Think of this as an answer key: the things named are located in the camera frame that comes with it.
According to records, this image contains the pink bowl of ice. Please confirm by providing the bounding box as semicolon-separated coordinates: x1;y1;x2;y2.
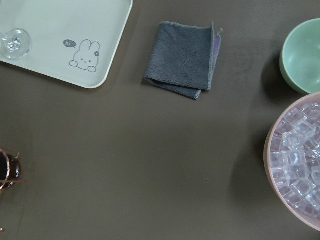
263;92;320;230

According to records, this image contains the grey folded cloth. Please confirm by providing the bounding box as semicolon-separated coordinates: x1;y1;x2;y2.
144;21;223;100

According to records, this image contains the green ceramic bowl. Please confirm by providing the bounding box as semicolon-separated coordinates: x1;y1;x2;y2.
279;18;320;95

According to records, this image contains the white rabbit serving tray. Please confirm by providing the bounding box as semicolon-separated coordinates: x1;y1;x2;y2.
0;0;133;89

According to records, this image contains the copper wire bottle basket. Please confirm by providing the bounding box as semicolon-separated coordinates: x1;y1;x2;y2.
0;147;28;232

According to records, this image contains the clear wine glass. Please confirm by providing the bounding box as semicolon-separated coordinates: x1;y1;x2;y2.
0;28;32;60

